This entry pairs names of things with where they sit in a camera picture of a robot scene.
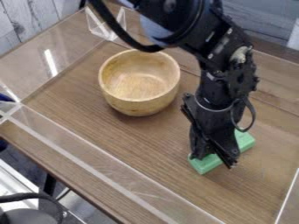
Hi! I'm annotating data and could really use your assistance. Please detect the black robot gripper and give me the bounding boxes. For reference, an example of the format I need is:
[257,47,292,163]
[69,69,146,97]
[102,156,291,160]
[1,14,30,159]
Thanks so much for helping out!
[181,94,240,169]

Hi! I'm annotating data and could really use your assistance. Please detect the green rectangular block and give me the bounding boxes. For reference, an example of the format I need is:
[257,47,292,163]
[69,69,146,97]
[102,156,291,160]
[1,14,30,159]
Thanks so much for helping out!
[188,130,256,175]

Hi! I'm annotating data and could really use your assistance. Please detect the light wooden bowl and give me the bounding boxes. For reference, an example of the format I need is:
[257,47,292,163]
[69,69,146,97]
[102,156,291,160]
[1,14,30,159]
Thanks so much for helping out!
[97,49,181,116]

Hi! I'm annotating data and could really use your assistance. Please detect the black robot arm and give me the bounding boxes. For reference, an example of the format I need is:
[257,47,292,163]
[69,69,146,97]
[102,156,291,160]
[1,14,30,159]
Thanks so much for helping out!
[89,0,259,168]

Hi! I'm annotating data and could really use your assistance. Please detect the black table leg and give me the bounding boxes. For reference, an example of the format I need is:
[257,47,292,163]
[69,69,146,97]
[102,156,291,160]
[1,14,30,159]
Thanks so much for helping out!
[42,174,57,196]

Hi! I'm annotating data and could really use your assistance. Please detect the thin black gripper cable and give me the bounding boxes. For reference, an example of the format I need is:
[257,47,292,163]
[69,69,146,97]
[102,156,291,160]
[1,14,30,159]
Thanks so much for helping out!
[229,97,257,134]

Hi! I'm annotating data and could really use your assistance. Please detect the clear acrylic tray enclosure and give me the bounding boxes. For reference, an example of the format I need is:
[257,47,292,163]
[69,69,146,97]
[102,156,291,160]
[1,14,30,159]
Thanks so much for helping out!
[0,12,299,224]

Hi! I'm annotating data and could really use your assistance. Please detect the black cable lower left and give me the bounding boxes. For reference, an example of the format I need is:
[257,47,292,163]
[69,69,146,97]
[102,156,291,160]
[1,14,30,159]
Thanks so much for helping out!
[0,192,65,224]

